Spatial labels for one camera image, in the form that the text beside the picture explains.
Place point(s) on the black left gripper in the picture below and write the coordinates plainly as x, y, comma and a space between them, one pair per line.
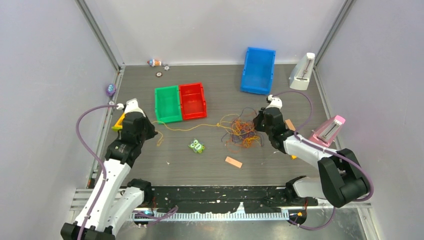
151, 132

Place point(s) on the blue plastic bin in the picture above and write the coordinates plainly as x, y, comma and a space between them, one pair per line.
258, 71

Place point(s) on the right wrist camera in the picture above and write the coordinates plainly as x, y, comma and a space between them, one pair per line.
274, 102

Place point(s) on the green plastic bin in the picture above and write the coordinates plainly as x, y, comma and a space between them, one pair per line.
167, 104

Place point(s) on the green frog toy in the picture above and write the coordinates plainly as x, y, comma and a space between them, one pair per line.
196, 146

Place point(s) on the pink metronome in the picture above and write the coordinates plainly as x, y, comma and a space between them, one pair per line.
326, 133

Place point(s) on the small clown figurine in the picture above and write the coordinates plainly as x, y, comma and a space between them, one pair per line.
154, 63

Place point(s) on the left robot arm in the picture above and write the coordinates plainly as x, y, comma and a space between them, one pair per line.
102, 216

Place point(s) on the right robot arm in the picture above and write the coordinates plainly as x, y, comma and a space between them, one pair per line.
341, 179

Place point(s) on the wooden block front centre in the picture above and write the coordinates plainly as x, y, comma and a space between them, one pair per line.
233, 162

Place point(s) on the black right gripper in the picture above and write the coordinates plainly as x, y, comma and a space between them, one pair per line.
257, 120

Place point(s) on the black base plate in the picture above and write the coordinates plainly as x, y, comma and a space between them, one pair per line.
223, 199

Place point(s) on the yellow triangle toy left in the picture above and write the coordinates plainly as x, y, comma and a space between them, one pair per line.
119, 124

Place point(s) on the white metronome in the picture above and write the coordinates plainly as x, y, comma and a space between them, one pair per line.
301, 74

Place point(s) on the red plastic bin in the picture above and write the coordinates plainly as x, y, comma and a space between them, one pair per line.
192, 101

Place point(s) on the purple round toy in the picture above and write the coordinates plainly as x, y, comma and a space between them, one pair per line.
110, 90

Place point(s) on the wooden block near right arm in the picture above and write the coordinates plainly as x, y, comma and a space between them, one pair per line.
290, 125

